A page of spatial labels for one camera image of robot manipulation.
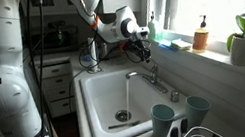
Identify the black microwave oven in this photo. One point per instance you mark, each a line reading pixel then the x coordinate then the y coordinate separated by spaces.
pixel 47 43

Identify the metal sink drain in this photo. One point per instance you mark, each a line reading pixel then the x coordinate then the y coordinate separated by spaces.
pixel 123 115

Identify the blue cloth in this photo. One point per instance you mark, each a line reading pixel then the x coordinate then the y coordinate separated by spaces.
pixel 165 44

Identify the teal plastic cup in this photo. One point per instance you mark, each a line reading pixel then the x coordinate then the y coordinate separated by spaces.
pixel 162 120
pixel 197 111

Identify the white ceramic sink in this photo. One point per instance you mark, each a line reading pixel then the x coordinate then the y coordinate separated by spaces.
pixel 100 96

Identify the white glass-door cabinet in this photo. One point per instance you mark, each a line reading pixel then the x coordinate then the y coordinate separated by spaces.
pixel 50 3

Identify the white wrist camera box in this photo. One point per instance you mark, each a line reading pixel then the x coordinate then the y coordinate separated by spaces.
pixel 143 33

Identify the steel cylinder container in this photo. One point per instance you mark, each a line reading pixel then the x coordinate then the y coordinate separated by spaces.
pixel 92 53

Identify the metal spoon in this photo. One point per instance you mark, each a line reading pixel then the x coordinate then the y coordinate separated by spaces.
pixel 122 125

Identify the chrome faucet spout and base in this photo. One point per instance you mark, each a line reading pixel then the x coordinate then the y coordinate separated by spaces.
pixel 155 83

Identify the black stereo camera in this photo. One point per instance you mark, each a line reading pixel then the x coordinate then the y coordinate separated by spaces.
pixel 56 24

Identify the grey slotted dish drainer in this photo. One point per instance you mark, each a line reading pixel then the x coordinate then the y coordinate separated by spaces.
pixel 174 135

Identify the small green jar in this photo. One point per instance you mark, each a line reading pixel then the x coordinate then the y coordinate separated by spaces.
pixel 160 35

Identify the amber soap pump bottle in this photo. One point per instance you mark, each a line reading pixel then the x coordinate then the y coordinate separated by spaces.
pixel 200 39

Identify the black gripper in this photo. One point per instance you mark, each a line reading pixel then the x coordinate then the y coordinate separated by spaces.
pixel 138 46

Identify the chrome sink sprayer knob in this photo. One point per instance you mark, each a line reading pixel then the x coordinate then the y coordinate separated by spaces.
pixel 174 96

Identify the metal canister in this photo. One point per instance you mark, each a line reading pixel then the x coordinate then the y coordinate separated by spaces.
pixel 103 51

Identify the white drawer cabinet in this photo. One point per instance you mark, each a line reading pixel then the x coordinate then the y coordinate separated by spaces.
pixel 55 83

